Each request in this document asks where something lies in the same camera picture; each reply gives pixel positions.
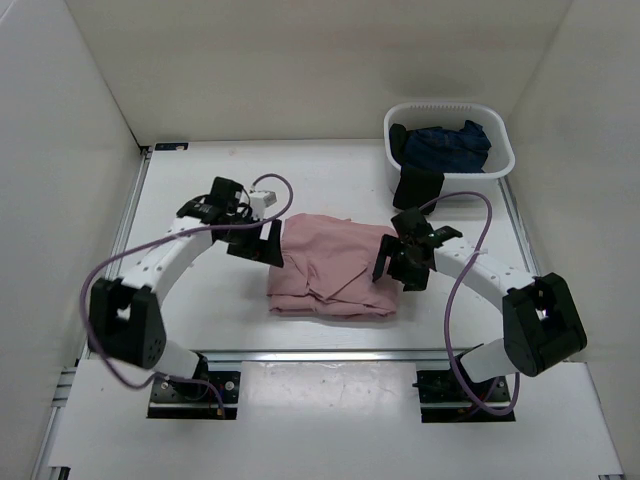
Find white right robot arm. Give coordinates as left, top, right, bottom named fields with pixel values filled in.
left=373, top=208, right=587, bottom=400

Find white plastic basket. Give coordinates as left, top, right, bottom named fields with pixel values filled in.
left=383, top=101, right=515, bottom=194

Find aluminium table frame rail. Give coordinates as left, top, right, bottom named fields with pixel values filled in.
left=29, top=144, right=626, bottom=480

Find white front cover board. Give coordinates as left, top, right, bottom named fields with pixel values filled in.
left=50, top=360, right=621, bottom=479

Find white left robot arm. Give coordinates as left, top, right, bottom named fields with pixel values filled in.
left=79, top=177, right=284, bottom=400

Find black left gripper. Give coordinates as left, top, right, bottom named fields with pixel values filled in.
left=219, top=212, right=283, bottom=268

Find pink trousers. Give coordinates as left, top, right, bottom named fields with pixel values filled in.
left=267, top=213, right=399, bottom=318

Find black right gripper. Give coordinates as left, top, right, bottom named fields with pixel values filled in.
left=372, top=233, right=430, bottom=291

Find dark blue trousers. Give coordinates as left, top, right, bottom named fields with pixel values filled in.
left=401, top=120, right=492, bottom=174

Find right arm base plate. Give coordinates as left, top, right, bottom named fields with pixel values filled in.
left=412, top=370, right=516, bottom=424

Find black garment over basket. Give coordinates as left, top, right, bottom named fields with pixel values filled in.
left=389, top=123, right=445, bottom=214

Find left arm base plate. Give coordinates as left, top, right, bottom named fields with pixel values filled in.
left=147, top=367, right=241, bottom=421

